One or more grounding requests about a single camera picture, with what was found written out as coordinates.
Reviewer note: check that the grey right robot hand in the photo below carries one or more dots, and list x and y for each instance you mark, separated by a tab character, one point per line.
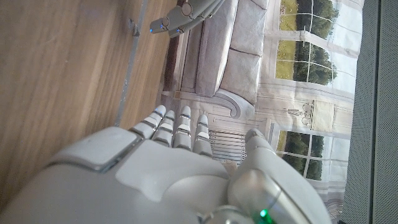
155	186

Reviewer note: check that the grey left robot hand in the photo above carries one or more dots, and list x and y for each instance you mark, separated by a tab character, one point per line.
186	14

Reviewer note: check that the grey tape outline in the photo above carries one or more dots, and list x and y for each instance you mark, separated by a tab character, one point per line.
130	62

